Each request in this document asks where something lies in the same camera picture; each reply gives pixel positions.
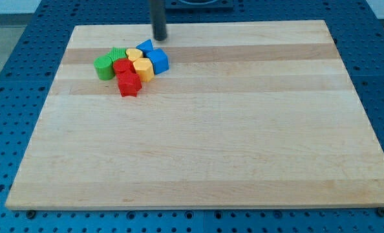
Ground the yellow hexagon block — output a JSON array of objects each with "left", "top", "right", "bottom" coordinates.
[{"left": 133, "top": 58, "right": 155, "bottom": 82}]

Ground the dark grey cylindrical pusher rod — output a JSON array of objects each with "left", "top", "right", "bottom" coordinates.
[{"left": 149, "top": 0, "right": 167, "bottom": 41}]

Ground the yellow heart block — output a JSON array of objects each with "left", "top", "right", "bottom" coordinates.
[{"left": 125, "top": 48, "right": 144, "bottom": 62}]

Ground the blue triangle block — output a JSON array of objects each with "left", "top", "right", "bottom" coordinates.
[{"left": 136, "top": 39, "right": 154, "bottom": 55}]

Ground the green cylinder block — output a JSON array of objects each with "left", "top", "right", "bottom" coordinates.
[{"left": 93, "top": 55, "right": 114, "bottom": 81}]

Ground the blue cube block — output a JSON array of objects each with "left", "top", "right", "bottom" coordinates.
[{"left": 146, "top": 49, "right": 169, "bottom": 74}]

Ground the red round block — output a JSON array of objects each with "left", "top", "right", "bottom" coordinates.
[{"left": 112, "top": 58, "right": 136, "bottom": 74}]

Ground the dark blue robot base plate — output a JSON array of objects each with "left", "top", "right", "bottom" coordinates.
[{"left": 165, "top": 0, "right": 233, "bottom": 10}]

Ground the light wooden board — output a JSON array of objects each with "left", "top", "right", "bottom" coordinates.
[{"left": 6, "top": 20, "right": 384, "bottom": 210}]

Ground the red star block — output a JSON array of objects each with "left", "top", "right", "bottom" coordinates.
[{"left": 116, "top": 71, "right": 142, "bottom": 97}]

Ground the green star block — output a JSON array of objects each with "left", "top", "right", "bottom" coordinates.
[{"left": 107, "top": 47, "right": 127, "bottom": 63}]

